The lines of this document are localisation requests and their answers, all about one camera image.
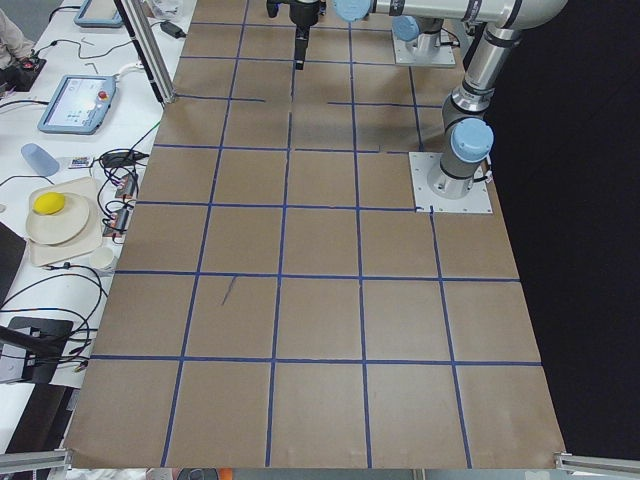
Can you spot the yellow lemon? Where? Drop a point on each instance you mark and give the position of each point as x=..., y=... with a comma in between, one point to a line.
x=49, y=203

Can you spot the black power adapter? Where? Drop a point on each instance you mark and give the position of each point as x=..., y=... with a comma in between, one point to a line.
x=172, y=29

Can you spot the translucent blue cup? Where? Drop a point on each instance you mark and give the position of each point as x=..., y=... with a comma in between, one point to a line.
x=43, y=163

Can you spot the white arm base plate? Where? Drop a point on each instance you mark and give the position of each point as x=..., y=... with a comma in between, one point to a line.
x=435, y=192

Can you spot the blue teach pendant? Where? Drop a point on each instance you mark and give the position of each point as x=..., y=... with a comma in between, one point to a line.
x=98, y=14
x=79, y=104

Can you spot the black monitor stand base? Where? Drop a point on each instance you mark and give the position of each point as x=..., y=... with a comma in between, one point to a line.
x=31, y=349

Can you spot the beige round plate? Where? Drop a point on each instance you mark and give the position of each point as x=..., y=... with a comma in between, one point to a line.
x=60, y=226

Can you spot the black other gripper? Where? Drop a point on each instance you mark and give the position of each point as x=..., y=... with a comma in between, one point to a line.
x=302, y=13

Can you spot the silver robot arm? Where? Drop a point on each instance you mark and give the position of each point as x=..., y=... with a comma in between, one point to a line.
x=468, y=139

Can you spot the aluminium frame post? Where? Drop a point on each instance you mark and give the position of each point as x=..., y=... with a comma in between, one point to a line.
x=141, y=34

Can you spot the beige square tray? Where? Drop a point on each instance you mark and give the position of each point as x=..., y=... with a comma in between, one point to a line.
x=86, y=241

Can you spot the white paper cup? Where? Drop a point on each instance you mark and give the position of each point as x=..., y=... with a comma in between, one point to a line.
x=103, y=260

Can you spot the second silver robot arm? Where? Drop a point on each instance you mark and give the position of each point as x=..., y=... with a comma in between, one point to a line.
x=420, y=34

